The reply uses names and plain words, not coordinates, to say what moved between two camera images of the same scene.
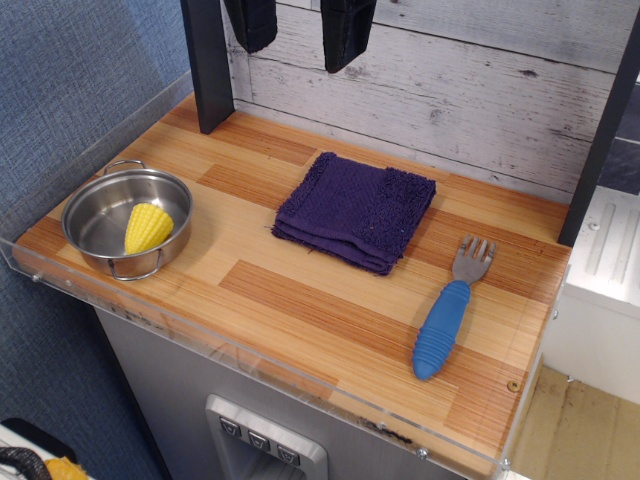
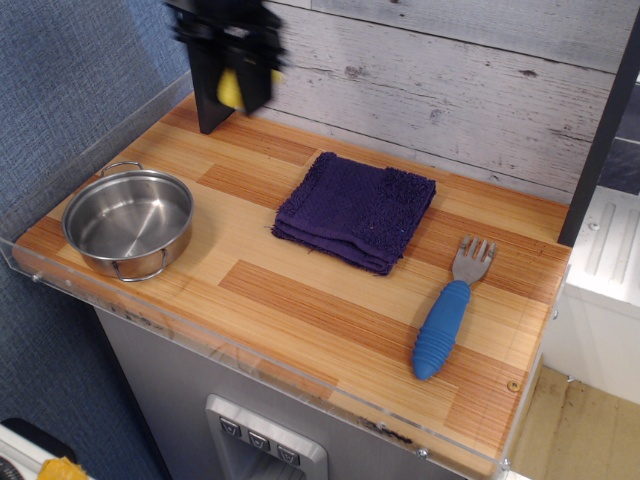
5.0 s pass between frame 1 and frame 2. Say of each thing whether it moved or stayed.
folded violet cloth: stayed
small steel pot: stayed
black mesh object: moved
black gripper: moved
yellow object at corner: stayed
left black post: stayed
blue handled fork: stayed
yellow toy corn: moved
